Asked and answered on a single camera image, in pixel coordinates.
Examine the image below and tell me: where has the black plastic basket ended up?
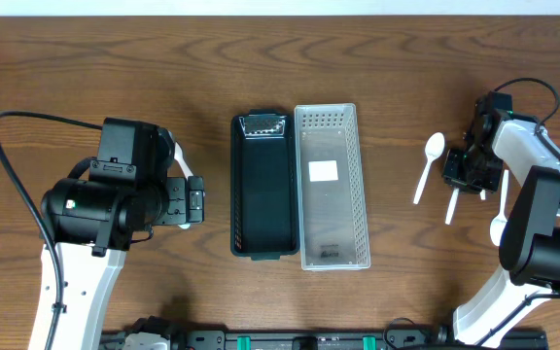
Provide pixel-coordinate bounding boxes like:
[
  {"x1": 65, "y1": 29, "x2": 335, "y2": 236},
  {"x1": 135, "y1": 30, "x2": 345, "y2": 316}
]
[{"x1": 230, "y1": 109, "x2": 300, "y2": 261}]

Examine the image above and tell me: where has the clear plastic basket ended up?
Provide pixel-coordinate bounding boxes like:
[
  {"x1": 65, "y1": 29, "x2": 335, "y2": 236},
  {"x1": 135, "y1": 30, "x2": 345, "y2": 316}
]
[{"x1": 294, "y1": 103, "x2": 371, "y2": 271}]

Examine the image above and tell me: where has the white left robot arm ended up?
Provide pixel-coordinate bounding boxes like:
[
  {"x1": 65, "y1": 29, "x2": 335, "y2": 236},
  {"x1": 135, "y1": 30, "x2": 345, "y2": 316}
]
[{"x1": 29, "y1": 118, "x2": 204, "y2": 349}]

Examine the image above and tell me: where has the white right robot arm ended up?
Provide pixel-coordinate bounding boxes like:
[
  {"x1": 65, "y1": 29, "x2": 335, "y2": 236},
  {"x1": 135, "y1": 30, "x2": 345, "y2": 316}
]
[{"x1": 442, "y1": 90, "x2": 560, "y2": 348}]

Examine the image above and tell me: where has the white plastic fork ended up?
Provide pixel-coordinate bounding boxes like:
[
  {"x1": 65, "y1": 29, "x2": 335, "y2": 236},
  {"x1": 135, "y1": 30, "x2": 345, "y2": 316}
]
[{"x1": 174, "y1": 142, "x2": 204, "y2": 196}]

